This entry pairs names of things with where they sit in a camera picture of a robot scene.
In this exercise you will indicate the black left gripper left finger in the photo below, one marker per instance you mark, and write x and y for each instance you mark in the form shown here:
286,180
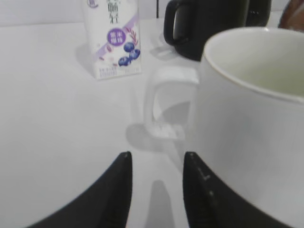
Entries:
105,204

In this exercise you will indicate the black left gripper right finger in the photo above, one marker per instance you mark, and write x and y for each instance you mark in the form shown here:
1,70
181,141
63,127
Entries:
210,203

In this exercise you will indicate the large white ceramic mug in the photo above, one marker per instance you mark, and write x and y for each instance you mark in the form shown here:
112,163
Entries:
246,117

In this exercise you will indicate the black ceramic mug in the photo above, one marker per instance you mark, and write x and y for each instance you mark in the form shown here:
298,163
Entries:
188,24

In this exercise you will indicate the white blueberry milk carton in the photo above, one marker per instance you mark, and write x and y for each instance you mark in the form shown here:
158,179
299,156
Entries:
113,34

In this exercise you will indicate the Nescafe coffee bottle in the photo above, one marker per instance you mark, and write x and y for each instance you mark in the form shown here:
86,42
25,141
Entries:
293,16

